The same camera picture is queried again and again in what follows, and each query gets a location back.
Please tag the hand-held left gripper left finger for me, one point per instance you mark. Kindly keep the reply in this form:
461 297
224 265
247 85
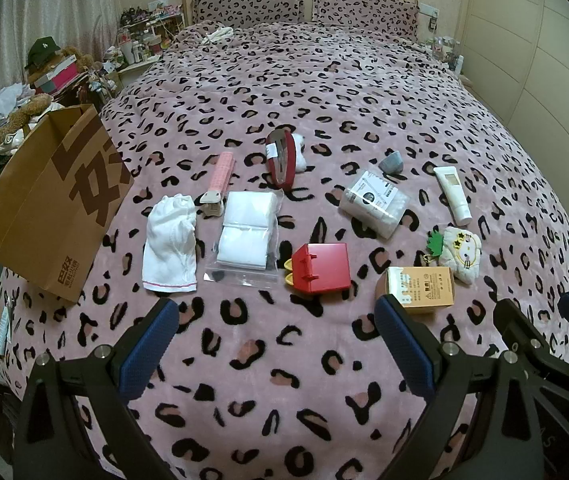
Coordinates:
149 347

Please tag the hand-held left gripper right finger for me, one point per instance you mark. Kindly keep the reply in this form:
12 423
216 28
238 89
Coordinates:
404 347

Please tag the small kraft paper box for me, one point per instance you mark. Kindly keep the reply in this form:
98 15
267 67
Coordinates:
422 287

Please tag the white cloth gloves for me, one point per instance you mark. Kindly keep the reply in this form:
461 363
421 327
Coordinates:
169 245

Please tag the red plastic box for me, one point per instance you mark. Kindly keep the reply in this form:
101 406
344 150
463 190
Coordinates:
322 267

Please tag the clear cotton swab container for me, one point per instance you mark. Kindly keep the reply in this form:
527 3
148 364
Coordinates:
372 205

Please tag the clear bag of white pads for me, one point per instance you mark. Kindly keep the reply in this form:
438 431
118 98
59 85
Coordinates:
244 235

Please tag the white cream tube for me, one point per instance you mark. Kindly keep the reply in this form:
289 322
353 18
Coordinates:
453 195

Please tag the brown cardboard box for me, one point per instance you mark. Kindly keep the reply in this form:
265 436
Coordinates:
64 200

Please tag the pink hair roller clip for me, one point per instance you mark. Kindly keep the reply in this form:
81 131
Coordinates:
222 172

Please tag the white striped tube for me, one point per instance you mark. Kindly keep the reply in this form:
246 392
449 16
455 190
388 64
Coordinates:
3 332

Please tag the small grey cup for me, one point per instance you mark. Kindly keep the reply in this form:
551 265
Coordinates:
392 162

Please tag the small white plush item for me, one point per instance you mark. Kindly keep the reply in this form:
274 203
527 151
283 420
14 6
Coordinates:
303 152

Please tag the red pouch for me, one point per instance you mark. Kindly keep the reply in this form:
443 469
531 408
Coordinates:
284 160

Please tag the white wardrobe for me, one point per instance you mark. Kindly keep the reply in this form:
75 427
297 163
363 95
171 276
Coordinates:
529 60

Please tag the brown teddy bear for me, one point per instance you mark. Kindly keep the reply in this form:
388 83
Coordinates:
19 117

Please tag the white nightstand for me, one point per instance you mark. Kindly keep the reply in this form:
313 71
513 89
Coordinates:
137 70

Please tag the small plush toys cluster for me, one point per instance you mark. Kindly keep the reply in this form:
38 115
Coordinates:
99 72

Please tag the pile of light clothes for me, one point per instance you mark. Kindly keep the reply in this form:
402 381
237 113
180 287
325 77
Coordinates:
4 105

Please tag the small bedside bottles cluster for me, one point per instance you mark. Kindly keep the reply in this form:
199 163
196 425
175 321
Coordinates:
447 52

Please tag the pink shoe box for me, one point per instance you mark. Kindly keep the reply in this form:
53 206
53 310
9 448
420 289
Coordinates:
59 77

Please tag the dark green cap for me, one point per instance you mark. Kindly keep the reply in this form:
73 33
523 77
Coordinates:
43 50

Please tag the white crumpled cloth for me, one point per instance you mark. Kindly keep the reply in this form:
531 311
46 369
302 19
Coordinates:
217 34

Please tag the cluttered nightstand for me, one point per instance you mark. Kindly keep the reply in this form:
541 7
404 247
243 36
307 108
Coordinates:
149 25

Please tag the pink leopard print pillow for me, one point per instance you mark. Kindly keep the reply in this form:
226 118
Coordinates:
249 5
364 7

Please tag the white curtain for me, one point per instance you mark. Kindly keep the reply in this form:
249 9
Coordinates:
39 5

